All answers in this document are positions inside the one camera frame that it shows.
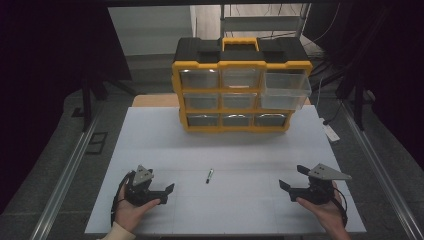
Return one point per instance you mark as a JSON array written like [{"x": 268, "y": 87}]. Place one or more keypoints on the yellow black organizer cabinet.
[{"x": 200, "y": 50}]

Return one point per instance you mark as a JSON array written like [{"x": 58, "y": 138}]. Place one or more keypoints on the aluminium rail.
[
  {"x": 383, "y": 173},
  {"x": 65, "y": 180}
]

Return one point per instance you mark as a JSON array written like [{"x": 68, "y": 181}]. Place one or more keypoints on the person's right hand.
[{"x": 328, "y": 213}]

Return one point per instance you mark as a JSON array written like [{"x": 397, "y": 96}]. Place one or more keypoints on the wooden table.
[{"x": 153, "y": 100}]

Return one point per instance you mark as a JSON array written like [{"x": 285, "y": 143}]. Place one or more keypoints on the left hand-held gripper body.
[{"x": 142, "y": 176}]

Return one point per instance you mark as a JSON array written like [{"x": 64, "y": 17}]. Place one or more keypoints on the metal shelf rack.
[{"x": 260, "y": 23}]

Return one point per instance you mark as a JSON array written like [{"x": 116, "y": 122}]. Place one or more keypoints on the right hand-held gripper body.
[{"x": 325, "y": 173}]

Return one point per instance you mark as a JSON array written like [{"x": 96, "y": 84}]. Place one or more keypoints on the white power strip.
[{"x": 330, "y": 131}]

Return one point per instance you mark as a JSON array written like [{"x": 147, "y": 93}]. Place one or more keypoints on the set of closed clear drawers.
[{"x": 200, "y": 80}]

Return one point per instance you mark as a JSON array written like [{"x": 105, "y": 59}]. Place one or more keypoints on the black metal stand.
[
  {"x": 356, "y": 96},
  {"x": 88, "y": 100}
]

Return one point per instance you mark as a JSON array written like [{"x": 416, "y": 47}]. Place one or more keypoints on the person's left hand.
[{"x": 128, "y": 213}]

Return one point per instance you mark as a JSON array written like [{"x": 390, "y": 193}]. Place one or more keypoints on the black curtain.
[
  {"x": 50, "y": 83},
  {"x": 393, "y": 73}
]

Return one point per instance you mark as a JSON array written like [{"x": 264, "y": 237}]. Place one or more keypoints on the clear plastic drawer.
[{"x": 286, "y": 91}]

